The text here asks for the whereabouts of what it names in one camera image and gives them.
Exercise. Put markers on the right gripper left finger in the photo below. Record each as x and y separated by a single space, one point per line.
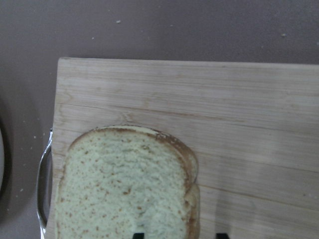
138 236

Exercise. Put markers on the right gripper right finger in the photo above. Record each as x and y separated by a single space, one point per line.
222 236

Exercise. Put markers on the bread slice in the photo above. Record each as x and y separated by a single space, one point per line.
123 180

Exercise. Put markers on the grey round plate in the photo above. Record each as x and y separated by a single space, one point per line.
1 159

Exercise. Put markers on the wooden cutting board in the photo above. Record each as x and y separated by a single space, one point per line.
253 127

